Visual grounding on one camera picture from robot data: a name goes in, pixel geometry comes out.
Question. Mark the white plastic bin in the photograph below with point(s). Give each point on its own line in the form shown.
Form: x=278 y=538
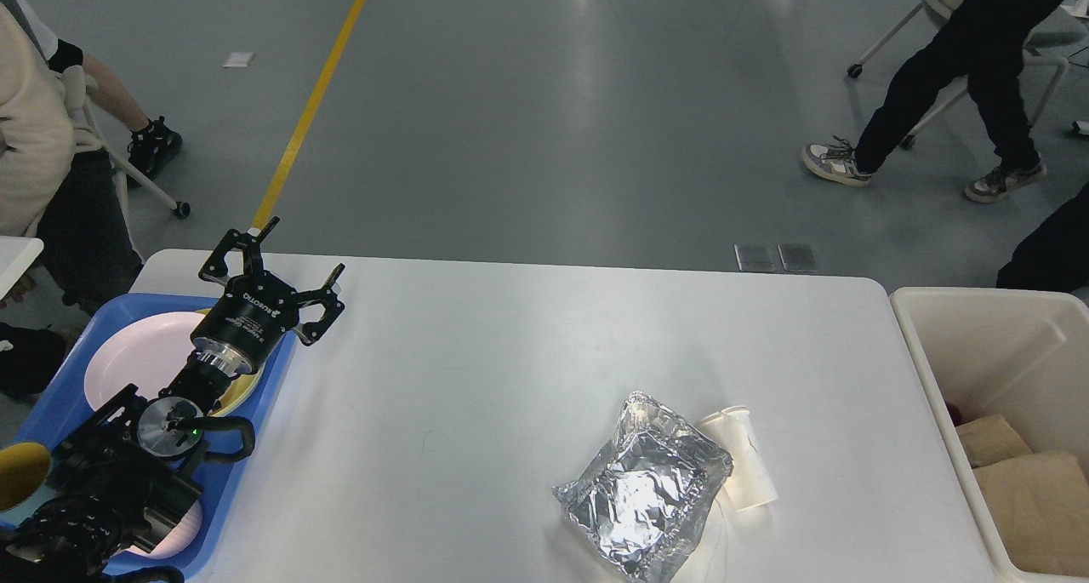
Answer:
x=1021 y=354

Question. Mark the brown bag inside bin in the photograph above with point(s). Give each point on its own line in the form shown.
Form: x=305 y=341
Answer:
x=990 y=440

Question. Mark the blue plastic tray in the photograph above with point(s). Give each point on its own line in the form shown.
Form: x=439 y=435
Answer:
x=63 y=407

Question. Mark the person in black trousers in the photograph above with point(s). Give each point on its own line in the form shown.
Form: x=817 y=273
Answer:
x=1053 y=257

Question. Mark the white rolling office chair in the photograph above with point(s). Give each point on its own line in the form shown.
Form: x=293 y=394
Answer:
x=1059 y=30

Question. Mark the person in cream sweater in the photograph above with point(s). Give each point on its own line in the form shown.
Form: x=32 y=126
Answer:
x=56 y=180

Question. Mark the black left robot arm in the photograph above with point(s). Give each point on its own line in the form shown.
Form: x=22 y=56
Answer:
x=124 y=477

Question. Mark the person in grey sneakers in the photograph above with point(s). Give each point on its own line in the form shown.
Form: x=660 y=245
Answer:
x=983 y=42

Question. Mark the large crumpled foil sheet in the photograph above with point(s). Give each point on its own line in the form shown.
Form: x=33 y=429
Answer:
x=642 y=502

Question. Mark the white paper cup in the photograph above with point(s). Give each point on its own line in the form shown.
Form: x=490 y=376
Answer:
x=750 y=484

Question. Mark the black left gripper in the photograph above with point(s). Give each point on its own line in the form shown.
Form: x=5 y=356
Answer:
x=247 y=323

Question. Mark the white chair frame left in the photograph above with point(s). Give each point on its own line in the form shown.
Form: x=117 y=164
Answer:
x=77 y=83

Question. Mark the teal mug yellow inside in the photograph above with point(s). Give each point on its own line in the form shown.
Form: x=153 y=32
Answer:
x=25 y=468

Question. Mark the pink ribbed mug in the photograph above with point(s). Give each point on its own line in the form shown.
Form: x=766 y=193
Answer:
x=178 y=539

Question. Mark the pink plate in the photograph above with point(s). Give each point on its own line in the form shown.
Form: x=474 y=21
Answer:
x=148 y=354

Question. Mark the yellow plate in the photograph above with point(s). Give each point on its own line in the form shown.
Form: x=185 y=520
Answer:
x=238 y=393

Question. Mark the person in black sneakers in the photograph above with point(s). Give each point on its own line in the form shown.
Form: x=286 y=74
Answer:
x=152 y=143

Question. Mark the brown paper bag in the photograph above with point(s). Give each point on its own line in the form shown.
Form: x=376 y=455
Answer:
x=1039 y=505

